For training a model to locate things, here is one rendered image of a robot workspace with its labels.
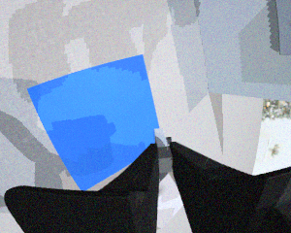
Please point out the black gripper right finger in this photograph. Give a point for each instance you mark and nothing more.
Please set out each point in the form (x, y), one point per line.
(221, 199)

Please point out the grey panel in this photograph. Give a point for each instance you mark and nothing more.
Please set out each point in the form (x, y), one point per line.
(247, 47)

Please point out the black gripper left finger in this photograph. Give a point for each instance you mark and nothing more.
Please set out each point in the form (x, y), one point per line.
(129, 204)

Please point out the blue square marker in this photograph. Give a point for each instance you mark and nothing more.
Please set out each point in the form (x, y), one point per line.
(99, 119)

